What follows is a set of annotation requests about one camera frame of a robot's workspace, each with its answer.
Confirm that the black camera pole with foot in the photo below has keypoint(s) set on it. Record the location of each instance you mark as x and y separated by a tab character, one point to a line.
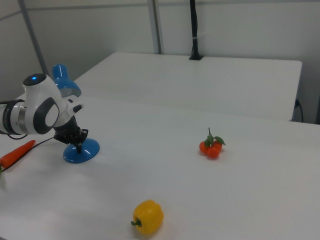
194	30

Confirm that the yellow toy bell pepper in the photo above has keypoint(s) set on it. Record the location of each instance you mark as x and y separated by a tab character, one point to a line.
148	216

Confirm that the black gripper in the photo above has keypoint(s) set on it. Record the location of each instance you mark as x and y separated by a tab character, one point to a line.
70	132

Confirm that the toy tangerine cluster with leaves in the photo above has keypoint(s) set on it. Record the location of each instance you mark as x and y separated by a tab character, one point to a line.
212	151

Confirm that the orange toy carrot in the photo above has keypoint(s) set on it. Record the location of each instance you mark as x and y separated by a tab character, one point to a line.
17	153

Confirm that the blue desk lamp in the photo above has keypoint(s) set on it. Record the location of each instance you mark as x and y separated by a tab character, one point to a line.
87	150

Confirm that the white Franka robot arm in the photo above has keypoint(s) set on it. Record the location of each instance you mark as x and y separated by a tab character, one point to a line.
37	105

